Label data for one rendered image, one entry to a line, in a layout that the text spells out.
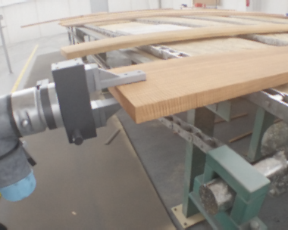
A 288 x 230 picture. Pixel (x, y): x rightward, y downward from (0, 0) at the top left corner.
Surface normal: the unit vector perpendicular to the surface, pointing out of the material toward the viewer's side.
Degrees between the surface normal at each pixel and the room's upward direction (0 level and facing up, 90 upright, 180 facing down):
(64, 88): 90
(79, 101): 90
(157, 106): 90
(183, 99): 90
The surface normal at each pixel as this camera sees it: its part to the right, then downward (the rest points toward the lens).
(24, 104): 0.25, -0.28
